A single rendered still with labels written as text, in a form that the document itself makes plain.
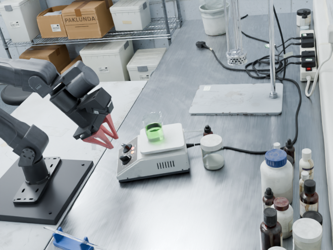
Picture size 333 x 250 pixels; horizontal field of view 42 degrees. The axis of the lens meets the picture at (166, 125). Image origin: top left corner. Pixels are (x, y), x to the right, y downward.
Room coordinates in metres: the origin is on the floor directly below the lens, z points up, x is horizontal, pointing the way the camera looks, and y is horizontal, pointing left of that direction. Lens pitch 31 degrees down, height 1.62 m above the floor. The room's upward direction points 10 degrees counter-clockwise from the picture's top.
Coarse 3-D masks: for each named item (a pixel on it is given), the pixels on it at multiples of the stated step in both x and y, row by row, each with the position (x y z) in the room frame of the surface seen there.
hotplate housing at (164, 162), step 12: (192, 144) 1.01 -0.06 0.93; (144, 156) 0.95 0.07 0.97; (156, 156) 0.94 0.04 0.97; (168, 156) 0.93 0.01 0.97; (180, 156) 0.93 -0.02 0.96; (132, 168) 0.94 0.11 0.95; (144, 168) 0.94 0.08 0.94; (156, 168) 0.93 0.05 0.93; (168, 168) 0.93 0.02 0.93; (180, 168) 0.93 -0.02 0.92; (120, 180) 0.94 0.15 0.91; (132, 180) 0.94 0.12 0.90
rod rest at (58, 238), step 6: (60, 228) 0.77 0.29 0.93; (54, 234) 0.75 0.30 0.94; (54, 240) 0.76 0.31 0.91; (60, 240) 0.76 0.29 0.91; (66, 240) 0.75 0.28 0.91; (72, 240) 0.75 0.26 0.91; (84, 240) 0.72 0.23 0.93; (60, 246) 0.74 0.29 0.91; (66, 246) 0.73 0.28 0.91; (72, 246) 0.73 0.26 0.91; (78, 246) 0.73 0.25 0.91; (84, 246) 0.71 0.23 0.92; (90, 246) 0.72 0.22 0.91
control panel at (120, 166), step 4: (132, 140) 1.06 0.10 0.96; (136, 140) 1.04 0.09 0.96; (132, 144) 1.03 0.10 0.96; (136, 144) 1.02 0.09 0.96; (120, 148) 1.06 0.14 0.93; (136, 148) 1.00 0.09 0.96; (120, 152) 1.04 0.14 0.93; (128, 152) 1.01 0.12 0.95; (136, 152) 0.98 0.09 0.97; (132, 156) 0.97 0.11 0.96; (136, 156) 0.96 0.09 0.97; (120, 160) 1.00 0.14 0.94; (132, 160) 0.96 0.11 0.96; (120, 164) 0.98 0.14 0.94; (128, 164) 0.95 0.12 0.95; (120, 168) 0.96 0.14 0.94; (124, 168) 0.95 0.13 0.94
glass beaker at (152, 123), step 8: (152, 112) 1.02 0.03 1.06; (160, 112) 1.01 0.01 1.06; (144, 120) 1.00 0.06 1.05; (152, 120) 1.02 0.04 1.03; (160, 120) 0.98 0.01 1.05; (144, 128) 0.99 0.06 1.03; (152, 128) 0.97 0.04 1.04; (160, 128) 0.97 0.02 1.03; (152, 136) 0.97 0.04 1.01; (160, 136) 0.97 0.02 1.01
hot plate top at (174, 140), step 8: (168, 128) 1.03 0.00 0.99; (176, 128) 1.03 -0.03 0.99; (144, 136) 1.01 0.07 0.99; (168, 136) 0.99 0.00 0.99; (176, 136) 0.99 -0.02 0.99; (144, 144) 0.98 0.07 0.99; (152, 144) 0.97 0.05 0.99; (160, 144) 0.96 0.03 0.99; (168, 144) 0.95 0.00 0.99; (176, 144) 0.95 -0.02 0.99; (184, 144) 0.94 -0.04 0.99; (144, 152) 0.94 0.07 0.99; (152, 152) 0.94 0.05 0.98
